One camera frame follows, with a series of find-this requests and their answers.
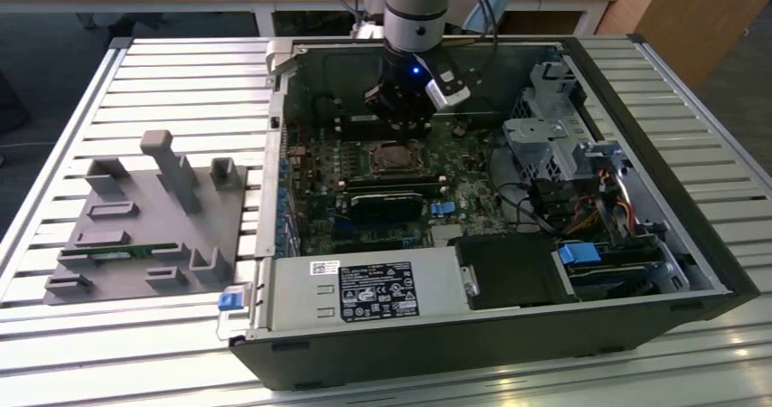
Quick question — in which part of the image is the silver CPU plate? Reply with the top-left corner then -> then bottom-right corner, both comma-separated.
378,147 -> 422,169

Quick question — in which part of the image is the black RAM slot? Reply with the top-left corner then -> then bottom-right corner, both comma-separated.
347,176 -> 439,185
337,119 -> 387,132
347,183 -> 441,194
338,128 -> 391,140

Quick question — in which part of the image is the CPU socket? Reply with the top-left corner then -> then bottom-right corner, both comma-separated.
359,138 -> 437,178

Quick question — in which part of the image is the black graphics card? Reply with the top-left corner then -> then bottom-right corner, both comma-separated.
345,191 -> 425,226

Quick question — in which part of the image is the perforated metal drive cage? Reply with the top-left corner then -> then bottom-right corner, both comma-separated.
501,61 -> 613,183

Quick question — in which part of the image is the green motherboard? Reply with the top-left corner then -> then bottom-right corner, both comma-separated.
274,110 -> 533,260

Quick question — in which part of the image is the black plastic shroud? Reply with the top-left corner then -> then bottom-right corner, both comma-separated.
450,233 -> 577,312

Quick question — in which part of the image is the silver power supply unit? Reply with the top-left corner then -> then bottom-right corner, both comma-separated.
257,249 -> 474,341

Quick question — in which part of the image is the blue disk carrier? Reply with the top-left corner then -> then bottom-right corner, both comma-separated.
558,241 -> 603,268

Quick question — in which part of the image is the grey parts rack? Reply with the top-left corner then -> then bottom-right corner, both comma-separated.
43,128 -> 253,308

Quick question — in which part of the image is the wooden cabinet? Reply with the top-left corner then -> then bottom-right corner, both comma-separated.
594,0 -> 757,90

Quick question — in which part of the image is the green RAM stick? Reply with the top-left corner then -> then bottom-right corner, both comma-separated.
89,242 -> 183,260

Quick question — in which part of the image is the black open PC case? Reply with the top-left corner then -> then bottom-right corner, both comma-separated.
226,33 -> 763,393

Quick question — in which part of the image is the metal disk bay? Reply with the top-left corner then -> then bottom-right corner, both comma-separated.
563,239 -> 693,300

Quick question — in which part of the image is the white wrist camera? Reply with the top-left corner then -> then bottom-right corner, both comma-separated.
425,61 -> 483,110

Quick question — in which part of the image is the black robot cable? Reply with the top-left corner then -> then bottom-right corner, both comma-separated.
463,0 -> 502,49

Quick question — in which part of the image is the black internal cable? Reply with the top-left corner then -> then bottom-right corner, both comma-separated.
493,181 -> 561,237

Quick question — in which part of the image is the yellow wire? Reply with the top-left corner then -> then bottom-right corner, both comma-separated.
614,198 -> 641,239

